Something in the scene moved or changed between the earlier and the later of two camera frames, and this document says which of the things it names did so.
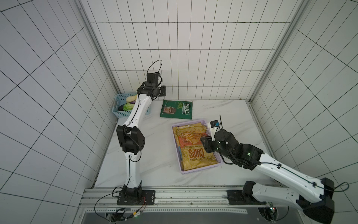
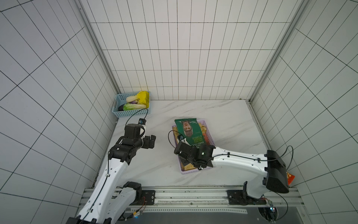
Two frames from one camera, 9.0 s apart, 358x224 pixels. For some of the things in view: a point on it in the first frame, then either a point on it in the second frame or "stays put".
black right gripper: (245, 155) to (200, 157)
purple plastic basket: (208, 133) stays put
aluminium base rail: (177, 199) stays put
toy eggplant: (120, 108) stays put
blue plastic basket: (120, 99) stays put
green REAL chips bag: (176, 109) to (189, 129)
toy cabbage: (128, 106) stays put
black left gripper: (163, 94) to (147, 140)
